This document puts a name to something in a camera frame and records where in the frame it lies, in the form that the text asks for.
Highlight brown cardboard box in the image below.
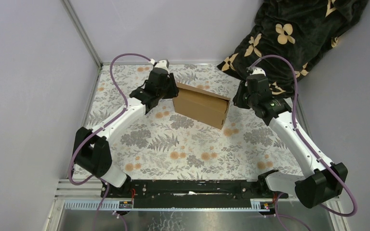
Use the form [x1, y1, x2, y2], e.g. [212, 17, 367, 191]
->
[172, 82, 230, 129]

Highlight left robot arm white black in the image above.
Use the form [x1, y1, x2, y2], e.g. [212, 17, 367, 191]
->
[71, 67, 179, 198]

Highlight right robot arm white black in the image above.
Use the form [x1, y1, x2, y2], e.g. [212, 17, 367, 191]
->
[233, 74, 348, 208]

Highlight black floral blanket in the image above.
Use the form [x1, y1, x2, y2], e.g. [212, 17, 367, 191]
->
[218, 0, 367, 98]

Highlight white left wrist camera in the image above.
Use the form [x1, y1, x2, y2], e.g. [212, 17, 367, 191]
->
[149, 59, 169, 72]

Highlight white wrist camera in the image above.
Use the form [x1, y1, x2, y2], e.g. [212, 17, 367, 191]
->
[149, 59, 169, 72]
[248, 66, 266, 76]

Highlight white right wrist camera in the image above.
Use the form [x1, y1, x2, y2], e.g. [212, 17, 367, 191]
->
[248, 66, 266, 76]

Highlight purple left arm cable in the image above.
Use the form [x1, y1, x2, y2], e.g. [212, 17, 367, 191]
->
[67, 53, 157, 231]

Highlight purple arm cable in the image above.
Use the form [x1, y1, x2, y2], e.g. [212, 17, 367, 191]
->
[67, 53, 157, 231]
[247, 54, 358, 231]

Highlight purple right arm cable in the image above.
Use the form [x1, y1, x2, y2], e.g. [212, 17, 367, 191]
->
[247, 54, 358, 231]

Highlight aluminium frame rails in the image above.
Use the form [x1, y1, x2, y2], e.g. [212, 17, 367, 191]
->
[55, 178, 341, 211]

